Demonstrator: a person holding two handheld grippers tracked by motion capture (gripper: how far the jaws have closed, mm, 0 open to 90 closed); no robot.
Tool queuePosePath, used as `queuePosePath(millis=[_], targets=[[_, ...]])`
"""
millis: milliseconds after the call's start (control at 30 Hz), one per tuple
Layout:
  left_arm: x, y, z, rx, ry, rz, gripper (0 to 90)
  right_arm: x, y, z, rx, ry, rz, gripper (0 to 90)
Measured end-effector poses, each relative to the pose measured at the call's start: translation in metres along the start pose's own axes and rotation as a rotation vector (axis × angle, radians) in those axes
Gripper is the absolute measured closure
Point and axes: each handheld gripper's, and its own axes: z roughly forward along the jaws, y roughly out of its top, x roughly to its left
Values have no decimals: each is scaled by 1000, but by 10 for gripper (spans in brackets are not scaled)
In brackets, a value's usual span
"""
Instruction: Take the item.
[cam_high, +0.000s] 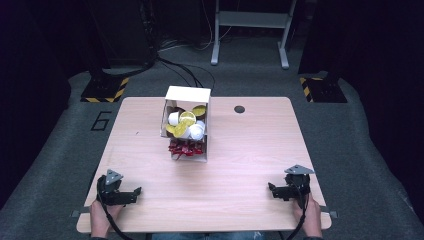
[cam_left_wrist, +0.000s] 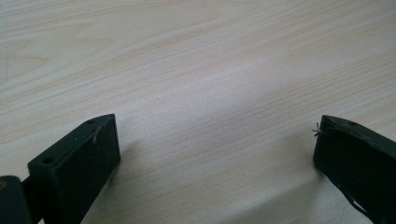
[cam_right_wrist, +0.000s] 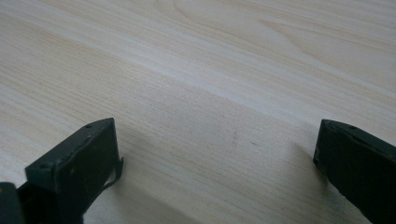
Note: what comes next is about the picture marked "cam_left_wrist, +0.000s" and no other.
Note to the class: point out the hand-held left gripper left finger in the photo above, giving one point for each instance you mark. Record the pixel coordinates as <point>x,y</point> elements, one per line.
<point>74,168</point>

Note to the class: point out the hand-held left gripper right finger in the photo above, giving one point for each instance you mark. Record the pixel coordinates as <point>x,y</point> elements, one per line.
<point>358,158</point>

